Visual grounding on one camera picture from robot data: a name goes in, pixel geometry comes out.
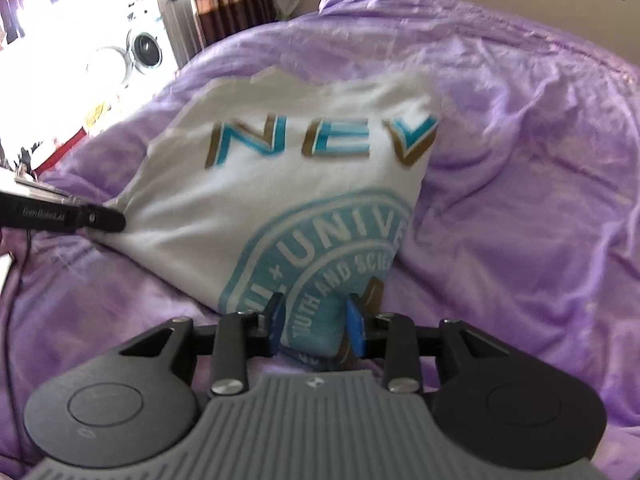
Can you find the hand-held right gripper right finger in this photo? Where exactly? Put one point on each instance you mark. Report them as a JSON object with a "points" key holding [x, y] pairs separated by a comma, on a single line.
{"points": [[356, 327]]}

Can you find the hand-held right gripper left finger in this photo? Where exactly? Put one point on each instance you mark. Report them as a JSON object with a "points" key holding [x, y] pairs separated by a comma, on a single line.
{"points": [[275, 327]]}

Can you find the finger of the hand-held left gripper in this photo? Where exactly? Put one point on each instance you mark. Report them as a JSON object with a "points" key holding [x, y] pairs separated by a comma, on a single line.
{"points": [[102, 220]]}

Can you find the white printed t-shirt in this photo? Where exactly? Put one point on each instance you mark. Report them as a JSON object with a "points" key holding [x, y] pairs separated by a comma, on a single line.
{"points": [[250, 200]]}

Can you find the red cloth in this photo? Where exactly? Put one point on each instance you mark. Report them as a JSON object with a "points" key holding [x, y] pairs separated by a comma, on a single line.
{"points": [[60, 154]]}

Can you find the white washing machine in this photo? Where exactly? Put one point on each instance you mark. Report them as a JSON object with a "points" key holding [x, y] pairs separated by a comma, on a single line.
{"points": [[146, 50]]}

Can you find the silver suitcase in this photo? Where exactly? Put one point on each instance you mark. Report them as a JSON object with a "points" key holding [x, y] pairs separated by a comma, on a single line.
{"points": [[181, 25]]}

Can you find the purple bed blanket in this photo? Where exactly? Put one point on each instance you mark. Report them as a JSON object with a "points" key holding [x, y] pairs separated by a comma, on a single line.
{"points": [[500, 160]]}

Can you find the brown striped curtain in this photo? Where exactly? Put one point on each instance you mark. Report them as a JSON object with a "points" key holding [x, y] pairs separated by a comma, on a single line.
{"points": [[225, 5]]}

